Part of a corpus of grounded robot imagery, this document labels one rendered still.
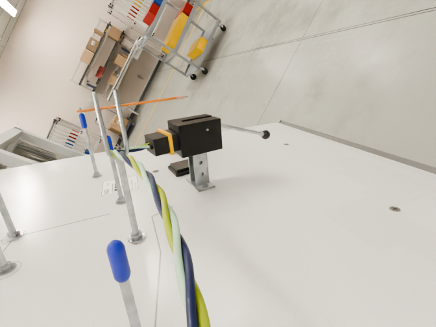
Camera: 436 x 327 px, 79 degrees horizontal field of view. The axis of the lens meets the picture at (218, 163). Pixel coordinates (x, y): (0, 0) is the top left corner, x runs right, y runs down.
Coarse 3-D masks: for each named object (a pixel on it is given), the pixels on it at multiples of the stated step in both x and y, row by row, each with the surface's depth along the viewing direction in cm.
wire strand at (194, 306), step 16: (128, 160) 19; (144, 176) 15; (160, 192) 14; (160, 208) 13; (176, 224) 11; (176, 240) 10; (176, 256) 9; (176, 272) 9; (192, 272) 9; (192, 288) 8; (192, 304) 8; (192, 320) 7; (208, 320) 7
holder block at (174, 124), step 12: (168, 120) 34; (180, 120) 33; (192, 120) 33; (204, 120) 32; (216, 120) 33; (180, 132) 31; (192, 132) 32; (204, 132) 32; (216, 132) 33; (180, 144) 31; (192, 144) 32; (204, 144) 33; (216, 144) 34; (180, 156) 32
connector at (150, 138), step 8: (152, 136) 31; (160, 136) 31; (176, 136) 31; (152, 144) 30; (160, 144) 30; (168, 144) 31; (176, 144) 32; (152, 152) 31; (160, 152) 31; (168, 152) 31
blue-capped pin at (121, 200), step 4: (108, 136) 30; (108, 140) 30; (112, 148) 31; (112, 160) 31; (112, 164) 31; (112, 168) 32; (116, 168) 32; (116, 172) 32; (116, 176) 32; (116, 180) 32; (116, 184) 32; (120, 188) 33; (120, 192) 33; (120, 196) 33; (116, 200) 33; (120, 200) 33; (124, 200) 33
